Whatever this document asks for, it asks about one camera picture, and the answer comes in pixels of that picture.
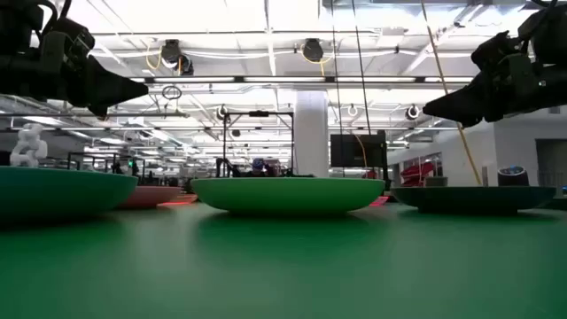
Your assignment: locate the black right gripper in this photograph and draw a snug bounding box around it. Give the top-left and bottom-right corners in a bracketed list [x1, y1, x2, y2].
[422, 52, 567, 129]

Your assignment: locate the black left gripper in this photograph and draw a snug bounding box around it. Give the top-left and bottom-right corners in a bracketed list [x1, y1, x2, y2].
[0, 53, 150, 120]

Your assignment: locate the large dark green plate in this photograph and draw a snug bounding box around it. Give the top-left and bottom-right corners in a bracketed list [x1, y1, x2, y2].
[391, 185, 558, 216]

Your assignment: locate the large teal plate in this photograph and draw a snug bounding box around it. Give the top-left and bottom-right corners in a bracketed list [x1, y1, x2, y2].
[0, 166, 139, 224]

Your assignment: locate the large salmon plate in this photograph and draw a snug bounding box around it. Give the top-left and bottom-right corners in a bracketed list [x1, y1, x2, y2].
[115, 185, 183, 211]

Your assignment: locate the small orange-red translucent plate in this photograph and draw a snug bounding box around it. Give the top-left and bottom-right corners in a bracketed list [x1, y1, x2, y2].
[157, 193, 199, 208]

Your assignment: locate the grey door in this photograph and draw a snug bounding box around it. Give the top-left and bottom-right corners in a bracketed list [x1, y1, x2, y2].
[535, 138, 567, 187]

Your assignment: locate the black monitor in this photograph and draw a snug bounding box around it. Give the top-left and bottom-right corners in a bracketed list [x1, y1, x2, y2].
[330, 132, 389, 169]

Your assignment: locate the large light green plate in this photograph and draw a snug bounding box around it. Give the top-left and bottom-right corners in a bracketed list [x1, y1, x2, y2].
[190, 176, 386, 217]

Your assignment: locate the black hanging cable loop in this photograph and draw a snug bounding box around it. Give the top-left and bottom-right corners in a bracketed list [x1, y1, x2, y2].
[160, 84, 183, 102]

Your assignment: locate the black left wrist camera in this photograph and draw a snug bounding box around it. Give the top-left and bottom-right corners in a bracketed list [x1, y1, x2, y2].
[42, 17, 97, 67]

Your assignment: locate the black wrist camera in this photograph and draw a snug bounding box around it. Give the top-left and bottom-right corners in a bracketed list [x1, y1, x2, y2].
[470, 29, 526, 68]
[42, 17, 97, 67]

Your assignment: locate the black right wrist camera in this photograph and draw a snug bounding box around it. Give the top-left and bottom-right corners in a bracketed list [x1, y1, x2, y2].
[470, 29, 526, 68]

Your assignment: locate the black ceiling cable reel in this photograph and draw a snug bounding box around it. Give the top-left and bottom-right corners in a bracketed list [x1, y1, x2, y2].
[301, 37, 326, 64]
[159, 38, 195, 77]

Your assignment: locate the thin black hanging cable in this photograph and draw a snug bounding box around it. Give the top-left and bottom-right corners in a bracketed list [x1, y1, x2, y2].
[351, 0, 373, 136]
[330, 0, 345, 135]

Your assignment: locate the black workstation frame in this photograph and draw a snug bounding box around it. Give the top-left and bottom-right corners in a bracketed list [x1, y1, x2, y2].
[221, 110, 296, 178]

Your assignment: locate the long ceiling light rail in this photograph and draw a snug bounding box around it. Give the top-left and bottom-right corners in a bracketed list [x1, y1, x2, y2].
[129, 75, 475, 85]

